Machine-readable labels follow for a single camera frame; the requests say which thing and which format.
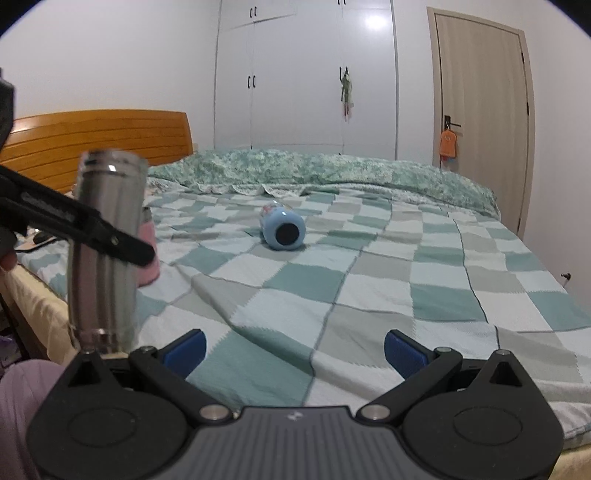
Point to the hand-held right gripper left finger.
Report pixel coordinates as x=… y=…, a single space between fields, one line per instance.
x=187 y=354

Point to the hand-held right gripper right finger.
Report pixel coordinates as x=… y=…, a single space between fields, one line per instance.
x=405 y=353

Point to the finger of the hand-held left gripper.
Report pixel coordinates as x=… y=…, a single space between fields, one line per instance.
x=108 y=235

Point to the stainless steel cup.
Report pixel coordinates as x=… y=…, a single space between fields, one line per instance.
x=104 y=286

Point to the light blue cup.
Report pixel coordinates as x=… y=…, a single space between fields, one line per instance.
x=284 y=228

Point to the pink cup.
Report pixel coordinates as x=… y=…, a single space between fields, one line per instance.
x=148 y=272

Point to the person's left hand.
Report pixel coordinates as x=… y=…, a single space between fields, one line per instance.
x=7 y=263

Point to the dark flat object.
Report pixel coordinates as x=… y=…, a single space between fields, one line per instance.
x=41 y=239

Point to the checkered green bed sheet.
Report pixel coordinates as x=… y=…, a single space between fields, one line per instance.
x=369 y=295

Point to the wooden headboard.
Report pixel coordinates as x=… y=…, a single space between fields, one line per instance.
x=92 y=138

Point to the cream mattress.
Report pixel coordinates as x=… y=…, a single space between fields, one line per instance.
x=39 y=314

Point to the person's leg in lilac trousers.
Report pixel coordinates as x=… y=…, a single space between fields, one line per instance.
x=21 y=415

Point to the green floral quilt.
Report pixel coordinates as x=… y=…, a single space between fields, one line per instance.
x=332 y=173

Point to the orange hanging ornament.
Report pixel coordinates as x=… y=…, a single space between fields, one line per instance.
x=448 y=144

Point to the white wardrobe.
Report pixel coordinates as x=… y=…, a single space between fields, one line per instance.
x=300 y=78

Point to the beige door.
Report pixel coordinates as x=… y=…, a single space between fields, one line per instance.
x=485 y=115

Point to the green hanging ornament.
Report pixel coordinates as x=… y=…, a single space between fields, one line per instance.
x=346 y=92

